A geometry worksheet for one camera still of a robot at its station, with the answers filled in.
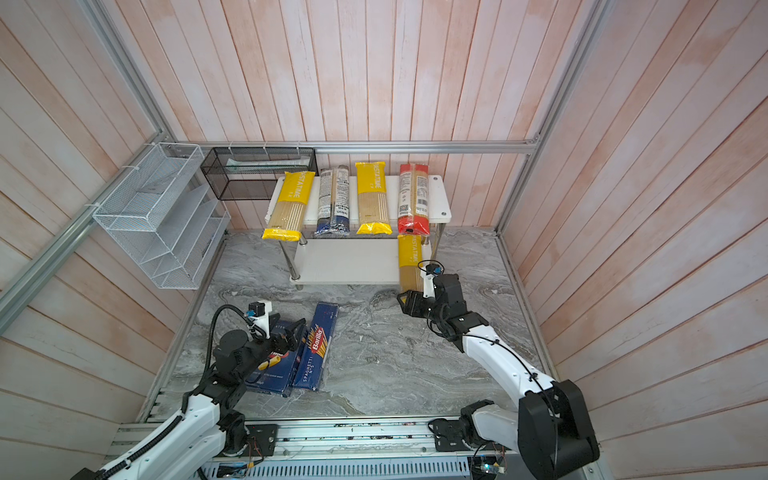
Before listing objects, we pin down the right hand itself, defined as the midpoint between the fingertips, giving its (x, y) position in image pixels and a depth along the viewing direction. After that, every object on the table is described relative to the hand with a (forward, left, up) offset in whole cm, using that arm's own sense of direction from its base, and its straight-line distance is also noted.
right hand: (406, 296), depth 85 cm
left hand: (-8, +32, -1) cm, 33 cm away
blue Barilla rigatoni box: (-22, +35, -6) cm, 41 cm away
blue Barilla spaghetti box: (-16, +27, -10) cm, 32 cm away
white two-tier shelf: (+18, +15, -6) cm, 24 cm away
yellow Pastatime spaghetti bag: (+23, -2, -5) cm, 24 cm away
